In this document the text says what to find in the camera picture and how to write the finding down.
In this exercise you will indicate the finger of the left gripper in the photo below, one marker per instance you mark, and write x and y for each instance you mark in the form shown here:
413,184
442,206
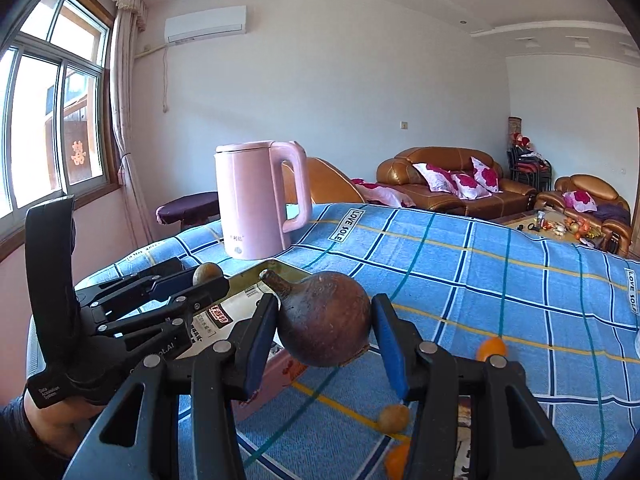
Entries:
161,326
130,291

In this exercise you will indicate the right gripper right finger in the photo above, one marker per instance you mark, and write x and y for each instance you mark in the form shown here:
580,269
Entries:
511,435

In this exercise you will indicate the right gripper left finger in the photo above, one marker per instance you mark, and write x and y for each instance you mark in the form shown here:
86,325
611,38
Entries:
136,436

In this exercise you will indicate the small brown kiwi fruit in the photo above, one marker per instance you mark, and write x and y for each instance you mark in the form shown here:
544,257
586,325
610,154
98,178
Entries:
206,272

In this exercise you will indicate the dark purple fig fruit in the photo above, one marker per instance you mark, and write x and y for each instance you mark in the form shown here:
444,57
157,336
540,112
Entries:
323,320

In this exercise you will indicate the person's left hand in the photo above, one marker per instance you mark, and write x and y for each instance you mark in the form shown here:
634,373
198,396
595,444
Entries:
63,425

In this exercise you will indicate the paper sheet in tin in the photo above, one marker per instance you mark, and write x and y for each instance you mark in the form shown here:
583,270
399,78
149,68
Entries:
217,321

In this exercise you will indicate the small orange kumquat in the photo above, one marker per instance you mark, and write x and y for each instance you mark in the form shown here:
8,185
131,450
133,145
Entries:
493,346

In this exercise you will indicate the orange fruit near gripper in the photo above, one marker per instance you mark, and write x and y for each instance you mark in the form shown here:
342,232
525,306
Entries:
396,460

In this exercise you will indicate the pink metal tin box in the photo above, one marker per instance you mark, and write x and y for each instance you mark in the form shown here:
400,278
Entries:
260,367

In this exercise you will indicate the brown kiwi on cloth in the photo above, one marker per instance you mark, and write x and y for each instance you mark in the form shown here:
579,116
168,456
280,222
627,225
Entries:
393,419

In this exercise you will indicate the purple cushioned round stool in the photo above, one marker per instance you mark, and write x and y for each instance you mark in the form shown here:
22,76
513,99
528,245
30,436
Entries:
189,210

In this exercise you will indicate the blue plaid tablecloth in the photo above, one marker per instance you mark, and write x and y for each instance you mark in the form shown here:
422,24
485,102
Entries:
569,314

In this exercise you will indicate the pink electric kettle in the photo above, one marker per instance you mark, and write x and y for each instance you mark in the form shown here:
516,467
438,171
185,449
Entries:
251,194

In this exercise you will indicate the brown leather chair near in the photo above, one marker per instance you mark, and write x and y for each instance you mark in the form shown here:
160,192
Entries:
327,184

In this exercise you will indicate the cluttered coffee table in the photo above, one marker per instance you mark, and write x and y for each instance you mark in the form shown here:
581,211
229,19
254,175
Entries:
555,225

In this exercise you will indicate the floral pillow on armchair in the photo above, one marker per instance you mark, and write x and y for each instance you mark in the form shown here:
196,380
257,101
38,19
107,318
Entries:
580,201

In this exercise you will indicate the brown leather armchair right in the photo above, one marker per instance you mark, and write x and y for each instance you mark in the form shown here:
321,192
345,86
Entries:
613,214

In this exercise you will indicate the brown leather long sofa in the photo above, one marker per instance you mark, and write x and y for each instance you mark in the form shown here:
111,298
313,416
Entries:
398,173

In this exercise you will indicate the white magenta floral pillow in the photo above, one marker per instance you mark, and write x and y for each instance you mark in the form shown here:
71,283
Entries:
437,179

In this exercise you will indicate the stacked chairs in corner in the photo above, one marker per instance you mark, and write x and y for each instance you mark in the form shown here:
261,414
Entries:
526,165

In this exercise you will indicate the beige curtain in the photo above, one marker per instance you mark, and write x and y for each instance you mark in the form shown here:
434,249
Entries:
130,19

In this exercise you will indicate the window with frame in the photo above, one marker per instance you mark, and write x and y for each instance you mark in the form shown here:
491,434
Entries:
54,134

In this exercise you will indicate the white wall air conditioner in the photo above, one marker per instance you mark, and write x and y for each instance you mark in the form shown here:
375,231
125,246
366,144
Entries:
230,20

